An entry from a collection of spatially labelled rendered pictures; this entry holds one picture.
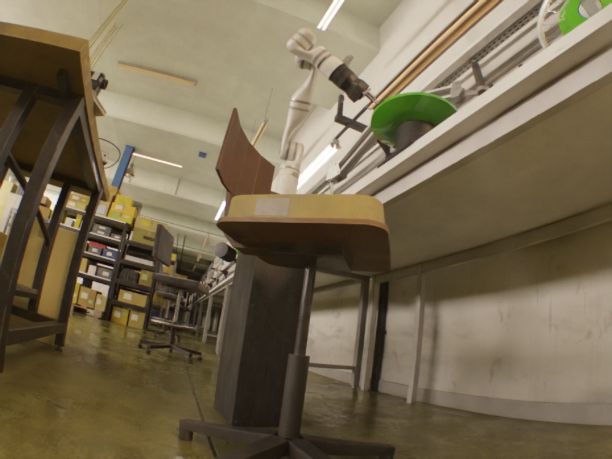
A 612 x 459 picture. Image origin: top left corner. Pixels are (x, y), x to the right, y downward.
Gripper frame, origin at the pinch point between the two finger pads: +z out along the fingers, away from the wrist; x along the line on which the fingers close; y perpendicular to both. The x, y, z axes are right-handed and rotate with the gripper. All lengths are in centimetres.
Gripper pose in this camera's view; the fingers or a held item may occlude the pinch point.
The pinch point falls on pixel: (379, 105)
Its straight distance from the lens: 110.8
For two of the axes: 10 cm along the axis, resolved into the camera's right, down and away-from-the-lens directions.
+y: -6.5, 6.4, -4.2
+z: 7.0, 7.1, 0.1
